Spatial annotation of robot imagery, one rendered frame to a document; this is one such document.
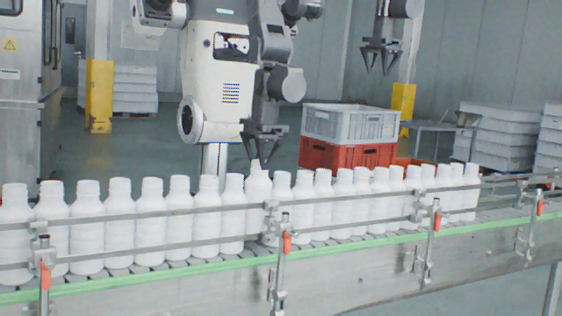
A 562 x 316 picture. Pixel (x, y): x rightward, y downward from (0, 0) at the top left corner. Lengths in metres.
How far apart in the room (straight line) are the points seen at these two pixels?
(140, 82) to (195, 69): 9.02
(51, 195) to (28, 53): 3.68
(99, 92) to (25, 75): 4.17
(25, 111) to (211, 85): 3.10
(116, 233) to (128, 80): 9.64
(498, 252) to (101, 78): 7.55
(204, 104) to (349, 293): 0.74
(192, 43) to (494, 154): 7.02
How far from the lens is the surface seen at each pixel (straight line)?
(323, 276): 1.30
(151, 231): 1.07
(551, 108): 7.88
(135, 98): 10.74
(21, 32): 4.66
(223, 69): 1.73
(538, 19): 12.87
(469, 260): 1.68
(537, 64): 12.73
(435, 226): 1.41
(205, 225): 1.11
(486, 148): 8.53
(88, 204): 1.02
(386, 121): 3.90
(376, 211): 1.39
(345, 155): 3.64
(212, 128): 1.74
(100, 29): 8.90
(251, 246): 1.23
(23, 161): 4.77
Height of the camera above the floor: 1.42
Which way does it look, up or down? 11 degrees down
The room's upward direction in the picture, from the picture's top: 6 degrees clockwise
